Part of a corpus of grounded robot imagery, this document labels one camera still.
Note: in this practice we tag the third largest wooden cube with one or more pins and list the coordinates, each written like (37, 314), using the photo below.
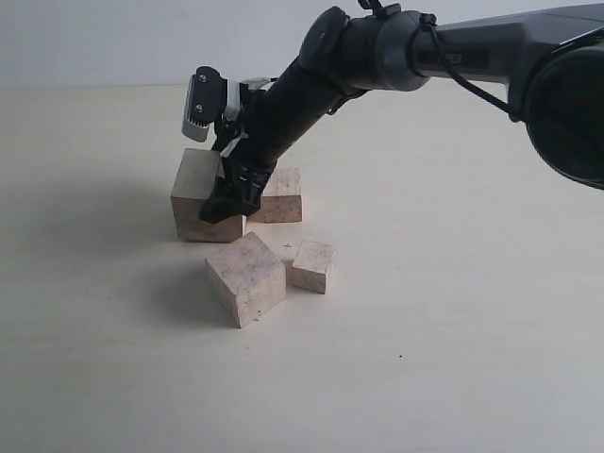
(281, 201)

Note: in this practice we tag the smallest wooden cube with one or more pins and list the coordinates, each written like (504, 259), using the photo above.
(312, 266)

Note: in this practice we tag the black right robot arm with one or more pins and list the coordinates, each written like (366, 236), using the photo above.
(543, 68)

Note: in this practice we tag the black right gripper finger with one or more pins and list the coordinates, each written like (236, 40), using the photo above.
(219, 207)

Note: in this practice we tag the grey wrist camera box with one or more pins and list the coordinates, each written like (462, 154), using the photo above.
(210, 100)

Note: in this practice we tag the second largest wooden cube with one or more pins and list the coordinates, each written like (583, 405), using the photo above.
(248, 278)

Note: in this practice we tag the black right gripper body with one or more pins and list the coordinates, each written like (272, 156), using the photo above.
(246, 140)

